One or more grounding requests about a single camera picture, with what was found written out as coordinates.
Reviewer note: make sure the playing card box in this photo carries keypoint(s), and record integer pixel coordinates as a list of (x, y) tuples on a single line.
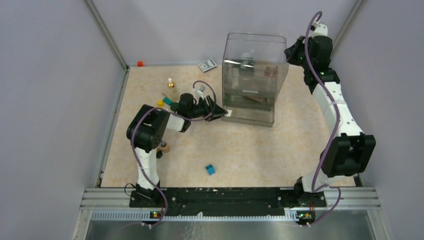
[(207, 65)]

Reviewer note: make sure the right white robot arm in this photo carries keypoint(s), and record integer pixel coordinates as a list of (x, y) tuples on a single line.
[(349, 149)]

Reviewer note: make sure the foundation bottle black cap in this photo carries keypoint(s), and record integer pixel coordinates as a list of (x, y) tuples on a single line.
[(164, 146)]

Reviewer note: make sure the teal block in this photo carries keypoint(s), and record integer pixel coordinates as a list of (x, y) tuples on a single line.
[(167, 101)]

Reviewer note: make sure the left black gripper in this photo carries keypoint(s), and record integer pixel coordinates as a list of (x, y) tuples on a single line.
[(217, 112)]

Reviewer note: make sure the dark green round disc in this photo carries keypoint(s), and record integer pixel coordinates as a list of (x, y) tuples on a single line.
[(174, 106)]

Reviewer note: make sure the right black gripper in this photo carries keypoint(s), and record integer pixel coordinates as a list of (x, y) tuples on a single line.
[(290, 52)]

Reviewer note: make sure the blue toy brick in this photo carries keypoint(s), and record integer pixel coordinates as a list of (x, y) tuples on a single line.
[(210, 169)]

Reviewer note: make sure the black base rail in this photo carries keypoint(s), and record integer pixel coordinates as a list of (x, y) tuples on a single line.
[(218, 202)]

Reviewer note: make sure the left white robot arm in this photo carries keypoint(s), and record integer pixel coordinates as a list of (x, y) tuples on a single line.
[(146, 131)]

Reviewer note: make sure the clear acrylic makeup organizer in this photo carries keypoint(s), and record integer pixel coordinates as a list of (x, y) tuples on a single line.
[(254, 68)]

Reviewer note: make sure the clear pump bottle gold collar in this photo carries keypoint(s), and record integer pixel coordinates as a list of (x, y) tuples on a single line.
[(173, 89)]

